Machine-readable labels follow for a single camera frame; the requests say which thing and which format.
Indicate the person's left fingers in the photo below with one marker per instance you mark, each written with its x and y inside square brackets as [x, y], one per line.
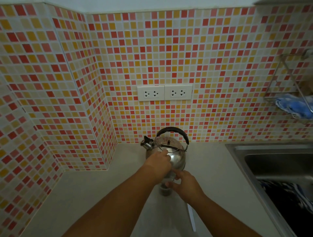
[164, 152]

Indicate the person's left hand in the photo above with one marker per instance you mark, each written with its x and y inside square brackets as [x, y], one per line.
[157, 167]

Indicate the tan sponge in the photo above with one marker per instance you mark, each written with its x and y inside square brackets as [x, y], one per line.
[307, 86]

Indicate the white double wall socket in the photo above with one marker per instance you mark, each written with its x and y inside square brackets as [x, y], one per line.
[151, 93]
[178, 92]

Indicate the person's left forearm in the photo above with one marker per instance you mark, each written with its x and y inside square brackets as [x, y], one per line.
[115, 207]

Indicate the person's right forearm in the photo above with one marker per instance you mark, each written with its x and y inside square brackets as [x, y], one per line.
[220, 219]

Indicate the person's right hand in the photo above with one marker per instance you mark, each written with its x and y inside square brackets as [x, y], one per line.
[187, 188]

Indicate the blue and white cloth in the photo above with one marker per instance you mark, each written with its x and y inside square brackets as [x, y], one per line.
[294, 106]

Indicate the black and white patterned cloth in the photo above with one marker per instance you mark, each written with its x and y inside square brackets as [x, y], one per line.
[291, 202]

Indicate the clear plastic bag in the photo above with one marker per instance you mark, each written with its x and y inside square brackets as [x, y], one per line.
[166, 214]

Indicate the stainless steel sink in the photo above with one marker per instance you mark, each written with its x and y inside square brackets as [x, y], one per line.
[273, 161]

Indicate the person's right thumb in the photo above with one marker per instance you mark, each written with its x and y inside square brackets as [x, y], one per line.
[171, 184]

